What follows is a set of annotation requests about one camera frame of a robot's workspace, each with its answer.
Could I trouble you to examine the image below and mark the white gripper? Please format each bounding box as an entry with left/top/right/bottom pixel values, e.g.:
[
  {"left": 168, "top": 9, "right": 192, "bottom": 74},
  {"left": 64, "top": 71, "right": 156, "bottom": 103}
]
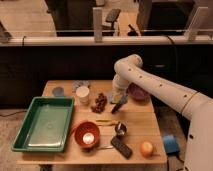
[{"left": 107, "top": 85, "right": 128, "bottom": 104}]

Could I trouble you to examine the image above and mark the white ball in bowl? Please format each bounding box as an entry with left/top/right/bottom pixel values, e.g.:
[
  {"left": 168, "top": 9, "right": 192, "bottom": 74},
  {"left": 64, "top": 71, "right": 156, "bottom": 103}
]
[{"left": 83, "top": 133, "right": 94, "bottom": 144}]

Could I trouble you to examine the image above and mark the orange fruit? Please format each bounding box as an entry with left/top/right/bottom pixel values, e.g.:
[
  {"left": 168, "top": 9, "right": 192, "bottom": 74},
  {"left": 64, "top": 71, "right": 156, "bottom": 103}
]
[{"left": 140, "top": 141, "right": 154, "bottom": 158}]

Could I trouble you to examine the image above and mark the blue sponge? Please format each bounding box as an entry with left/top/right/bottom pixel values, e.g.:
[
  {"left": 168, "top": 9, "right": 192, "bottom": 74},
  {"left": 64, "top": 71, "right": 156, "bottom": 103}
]
[{"left": 72, "top": 80, "right": 90, "bottom": 92}]

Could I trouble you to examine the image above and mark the white cup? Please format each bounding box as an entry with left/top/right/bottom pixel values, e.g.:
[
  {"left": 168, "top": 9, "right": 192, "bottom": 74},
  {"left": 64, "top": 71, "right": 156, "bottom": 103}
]
[{"left": 76, "top": 86, "right": 90, "bottom": 104}]

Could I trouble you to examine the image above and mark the brown grape bunch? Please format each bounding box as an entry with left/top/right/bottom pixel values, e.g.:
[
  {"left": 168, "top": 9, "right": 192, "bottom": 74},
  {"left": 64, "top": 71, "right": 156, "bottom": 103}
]
[{"left": 91, "top": 93, "right": 107, "bottom": 113}]

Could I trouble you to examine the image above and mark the black office chair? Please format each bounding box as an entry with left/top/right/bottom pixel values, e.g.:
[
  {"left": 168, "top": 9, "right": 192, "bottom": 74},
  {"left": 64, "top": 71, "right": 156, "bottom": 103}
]
[{"left": 102, "top": 9, "right": 121, "bottom": 30}]

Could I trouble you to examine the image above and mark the metal measuring cup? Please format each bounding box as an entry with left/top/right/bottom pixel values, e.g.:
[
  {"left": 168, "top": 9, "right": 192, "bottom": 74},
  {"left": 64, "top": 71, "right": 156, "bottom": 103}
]
[{"left": 115, "top": 122, "right": 127, "bottom": 136}]

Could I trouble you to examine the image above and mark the yellow pencil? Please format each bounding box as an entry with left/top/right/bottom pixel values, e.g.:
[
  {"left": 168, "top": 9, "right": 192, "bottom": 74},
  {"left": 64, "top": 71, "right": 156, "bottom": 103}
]
[{"left": 96, "top": 120, "right": 118, "bottom": 126}]

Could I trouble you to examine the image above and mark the purple bowl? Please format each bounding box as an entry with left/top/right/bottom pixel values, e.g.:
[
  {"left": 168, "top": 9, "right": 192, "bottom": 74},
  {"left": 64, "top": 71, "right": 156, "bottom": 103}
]
[{"left": 128, "top": 83, "right": 149, "bottom": 101}]

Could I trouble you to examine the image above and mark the black remote control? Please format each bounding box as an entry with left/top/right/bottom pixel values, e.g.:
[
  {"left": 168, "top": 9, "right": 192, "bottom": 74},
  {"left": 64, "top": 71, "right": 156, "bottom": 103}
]
[{"left": 111, "top": 137, "right": 132, "bottom": 159}]

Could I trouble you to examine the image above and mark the red bowl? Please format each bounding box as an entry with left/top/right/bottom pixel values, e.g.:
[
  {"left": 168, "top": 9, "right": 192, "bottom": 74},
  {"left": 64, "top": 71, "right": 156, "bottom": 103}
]
[{"left": 71, "top": 121, "right": 100, "bottom": 149}]

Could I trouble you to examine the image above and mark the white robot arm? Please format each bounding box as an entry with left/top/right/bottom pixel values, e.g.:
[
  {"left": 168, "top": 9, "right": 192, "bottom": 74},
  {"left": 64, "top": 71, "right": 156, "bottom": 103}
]
[{"left": 112, "top": 54, "right": 213, "bottom": 171}]

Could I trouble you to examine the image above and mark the green plastic tray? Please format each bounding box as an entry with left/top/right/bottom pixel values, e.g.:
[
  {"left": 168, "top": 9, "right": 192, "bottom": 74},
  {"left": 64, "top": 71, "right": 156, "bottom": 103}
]
[{"left": 12, "top": 97, "right": 74, "bottom": 152}]

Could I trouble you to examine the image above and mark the blue round lid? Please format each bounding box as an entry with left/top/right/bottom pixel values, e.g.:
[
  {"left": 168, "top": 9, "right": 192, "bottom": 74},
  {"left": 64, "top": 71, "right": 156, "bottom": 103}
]
[{"left": 52, "top": 87, "right": 64, "bottom": 97}]

